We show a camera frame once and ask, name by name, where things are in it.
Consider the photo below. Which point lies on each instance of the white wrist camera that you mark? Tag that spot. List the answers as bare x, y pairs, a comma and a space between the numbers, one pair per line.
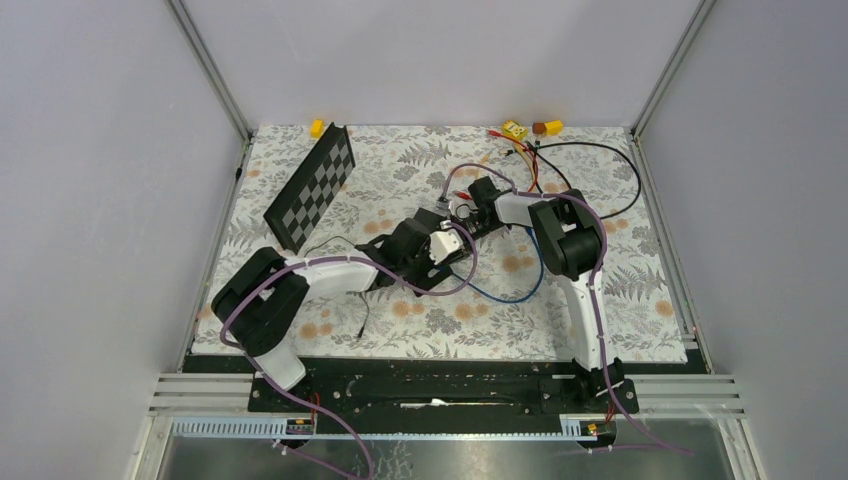
443, 244
455, 203

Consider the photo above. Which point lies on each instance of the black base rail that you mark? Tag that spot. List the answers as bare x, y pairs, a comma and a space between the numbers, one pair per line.
435, 396

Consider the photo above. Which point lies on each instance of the small yellow block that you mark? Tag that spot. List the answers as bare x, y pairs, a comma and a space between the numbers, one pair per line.
317, 128

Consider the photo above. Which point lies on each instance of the floral patterned table mat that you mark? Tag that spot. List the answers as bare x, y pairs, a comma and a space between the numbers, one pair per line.
511, 310

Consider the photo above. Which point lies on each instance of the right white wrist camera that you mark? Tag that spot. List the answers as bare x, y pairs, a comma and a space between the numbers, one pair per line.
455, 203

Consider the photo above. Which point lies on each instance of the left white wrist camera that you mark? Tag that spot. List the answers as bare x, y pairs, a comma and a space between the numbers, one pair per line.
443, 244

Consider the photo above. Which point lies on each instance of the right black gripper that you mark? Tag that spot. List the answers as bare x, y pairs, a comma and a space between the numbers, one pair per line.
455, 220

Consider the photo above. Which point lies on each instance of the yellow owl toy block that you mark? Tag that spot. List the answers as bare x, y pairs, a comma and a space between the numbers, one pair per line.
514, 131

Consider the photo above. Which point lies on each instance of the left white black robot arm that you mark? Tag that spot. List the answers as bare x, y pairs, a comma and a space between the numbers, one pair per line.
258, 305

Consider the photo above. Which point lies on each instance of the yellow rectangular block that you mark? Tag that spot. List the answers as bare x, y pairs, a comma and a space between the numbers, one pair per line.
553, 128

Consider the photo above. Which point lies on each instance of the black white checkerboard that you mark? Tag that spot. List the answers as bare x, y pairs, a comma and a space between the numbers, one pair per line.
298, 208

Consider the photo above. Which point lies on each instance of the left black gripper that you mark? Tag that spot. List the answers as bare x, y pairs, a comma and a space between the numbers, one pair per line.
419, 277

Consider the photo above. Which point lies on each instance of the black network switch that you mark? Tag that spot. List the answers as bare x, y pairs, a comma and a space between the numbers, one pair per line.
429, 222

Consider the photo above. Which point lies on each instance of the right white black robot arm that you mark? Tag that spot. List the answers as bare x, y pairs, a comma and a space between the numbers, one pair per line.
572, 244

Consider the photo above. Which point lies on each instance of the black power adapter with cord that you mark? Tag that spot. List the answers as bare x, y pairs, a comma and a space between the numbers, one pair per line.
344, 277

